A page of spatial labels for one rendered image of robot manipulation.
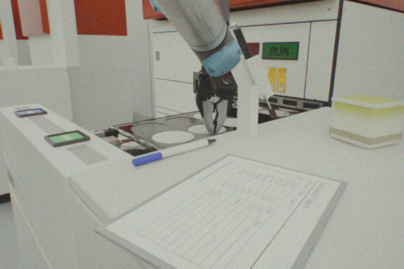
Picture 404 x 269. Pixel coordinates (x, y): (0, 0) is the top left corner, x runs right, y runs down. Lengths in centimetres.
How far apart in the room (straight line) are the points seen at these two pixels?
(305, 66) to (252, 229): 62
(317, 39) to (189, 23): 46
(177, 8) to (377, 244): 31
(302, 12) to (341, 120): 41
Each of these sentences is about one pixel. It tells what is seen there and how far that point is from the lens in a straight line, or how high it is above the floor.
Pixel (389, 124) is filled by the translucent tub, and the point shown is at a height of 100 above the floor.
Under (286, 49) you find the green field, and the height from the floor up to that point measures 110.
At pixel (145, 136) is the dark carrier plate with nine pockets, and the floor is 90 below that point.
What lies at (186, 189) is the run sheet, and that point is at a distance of 31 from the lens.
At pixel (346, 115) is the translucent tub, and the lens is 50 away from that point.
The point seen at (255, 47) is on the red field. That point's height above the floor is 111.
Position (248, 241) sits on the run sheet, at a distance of 24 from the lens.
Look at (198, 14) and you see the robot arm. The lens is 41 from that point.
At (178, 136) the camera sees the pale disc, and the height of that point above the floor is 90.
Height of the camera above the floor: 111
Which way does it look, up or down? 14 degrees down
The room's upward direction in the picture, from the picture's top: straight up
